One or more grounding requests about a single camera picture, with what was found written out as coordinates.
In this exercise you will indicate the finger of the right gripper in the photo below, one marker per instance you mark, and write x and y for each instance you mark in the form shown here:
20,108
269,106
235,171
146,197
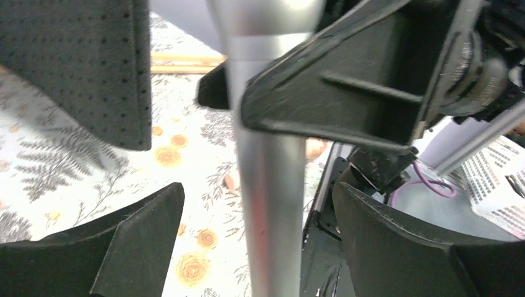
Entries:
372,78
212,91

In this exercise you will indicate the wooden clothes rack frame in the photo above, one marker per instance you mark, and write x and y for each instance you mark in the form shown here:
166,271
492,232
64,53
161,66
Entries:
171,63

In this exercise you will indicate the silver microphone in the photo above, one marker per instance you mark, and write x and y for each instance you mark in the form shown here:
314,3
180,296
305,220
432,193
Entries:
272,167

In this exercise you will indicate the pink beige microphone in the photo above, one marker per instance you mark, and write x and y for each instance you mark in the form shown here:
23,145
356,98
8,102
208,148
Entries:
315,148

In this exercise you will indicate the white perforated cable tray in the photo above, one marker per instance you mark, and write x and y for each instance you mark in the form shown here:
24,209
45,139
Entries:
493,179

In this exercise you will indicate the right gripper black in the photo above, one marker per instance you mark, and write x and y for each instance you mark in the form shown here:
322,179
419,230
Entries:
472,46

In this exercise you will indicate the dark grey hanging garment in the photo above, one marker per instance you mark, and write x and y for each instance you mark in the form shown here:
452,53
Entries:
92,58

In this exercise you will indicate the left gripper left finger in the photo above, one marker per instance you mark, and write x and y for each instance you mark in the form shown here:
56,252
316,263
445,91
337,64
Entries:
124,253

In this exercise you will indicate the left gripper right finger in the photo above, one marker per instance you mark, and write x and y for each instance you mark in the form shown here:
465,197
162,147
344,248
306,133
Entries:
391,253

